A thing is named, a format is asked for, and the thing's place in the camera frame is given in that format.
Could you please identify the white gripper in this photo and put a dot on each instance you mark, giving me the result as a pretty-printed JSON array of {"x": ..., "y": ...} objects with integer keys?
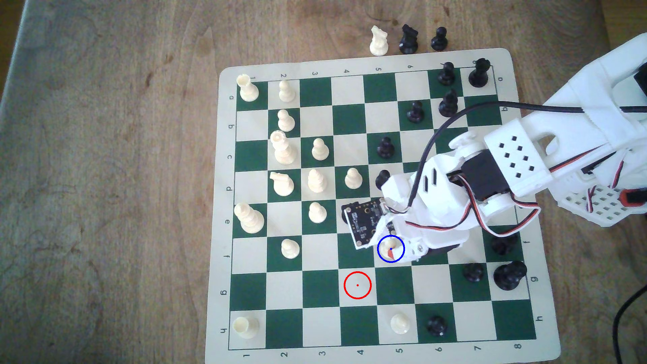
[{"x": 419, "y": 250}]

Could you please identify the white pawn chess piece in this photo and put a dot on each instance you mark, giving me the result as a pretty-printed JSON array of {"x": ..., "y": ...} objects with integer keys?
[
  {"x": 354, "y": 179},
  {"x": 388, "y": 244},
  {"x": 320, "y": 150},
  {"x": 286, "y": 92},
  {"x": 317, "y": 214},
  {"x": 400, "y": 324},
  {"x": 290, "y": 249},
  {"x": 286, "y": 122}
]

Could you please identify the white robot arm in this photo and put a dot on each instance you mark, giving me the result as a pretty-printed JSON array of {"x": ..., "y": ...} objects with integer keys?
[{"x": 581, "y": 91}]

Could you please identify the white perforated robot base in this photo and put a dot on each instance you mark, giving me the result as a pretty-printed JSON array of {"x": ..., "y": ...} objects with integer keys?
[{"x": 604, "y": 205}]

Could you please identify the black pawn chess piece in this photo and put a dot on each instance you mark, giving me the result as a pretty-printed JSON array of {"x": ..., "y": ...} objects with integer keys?
[
  {"x": 385, "y": 148},
  {"x": 446, "y": 76},
  {"x": 439, "y": 41},
  {"x": 474, "y": 273},
  {"x": 381, "y": 179},
  {"x": 415, "y": 113},
  {"x": 436, "y": 327}
]

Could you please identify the black bishop chess piece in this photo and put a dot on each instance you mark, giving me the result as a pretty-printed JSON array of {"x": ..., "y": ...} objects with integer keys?
[
  {"x": 447, "y": 105},
  {"x": 503, "y": 246}
]

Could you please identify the white bishop chess piece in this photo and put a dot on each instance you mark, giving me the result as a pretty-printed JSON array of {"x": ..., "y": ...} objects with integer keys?
[{"x": 317, "y": 182}]

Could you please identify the black king chess piece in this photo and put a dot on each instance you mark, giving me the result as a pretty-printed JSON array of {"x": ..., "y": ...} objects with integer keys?
[{"x": 508, "y": 276}]

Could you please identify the white knight chess piece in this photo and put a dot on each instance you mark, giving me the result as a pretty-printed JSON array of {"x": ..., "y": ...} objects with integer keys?
[
  {"x": 379, "y": 43},
  {"x": 282, "y": 185}
]

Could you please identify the white queen chess piece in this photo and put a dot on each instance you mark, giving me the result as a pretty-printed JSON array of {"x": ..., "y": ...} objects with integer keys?
[{"x": 283, "y": 150}]

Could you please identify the white king chess piece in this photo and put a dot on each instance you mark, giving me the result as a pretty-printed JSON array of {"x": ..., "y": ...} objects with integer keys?
[{"x": 249, "y": 219}]

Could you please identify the black rook chess piece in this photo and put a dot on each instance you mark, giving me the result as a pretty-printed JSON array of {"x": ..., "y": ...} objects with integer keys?
[{"x": 478, "y": 75}]

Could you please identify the white rook chess piece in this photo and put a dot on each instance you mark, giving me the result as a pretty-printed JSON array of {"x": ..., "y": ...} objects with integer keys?
[
  {"x": 245, "y": 327},
  {"x": 248, "y": 90}
]

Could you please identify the black knight chess piece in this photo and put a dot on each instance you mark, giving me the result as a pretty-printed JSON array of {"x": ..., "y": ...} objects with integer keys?
[{"x": 408, "y": 41}]

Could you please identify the green white chessboard mat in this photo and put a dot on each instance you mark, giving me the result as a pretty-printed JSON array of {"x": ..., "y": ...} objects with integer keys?
[{"x": 349, "y": 119}]

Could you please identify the orange black clamp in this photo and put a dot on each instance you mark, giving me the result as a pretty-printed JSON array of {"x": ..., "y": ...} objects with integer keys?
[{"x": 634, "y": 197}]

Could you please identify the black camera circuit board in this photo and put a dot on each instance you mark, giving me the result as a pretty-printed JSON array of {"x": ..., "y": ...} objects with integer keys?
[{"x": 363, "y": 225}]

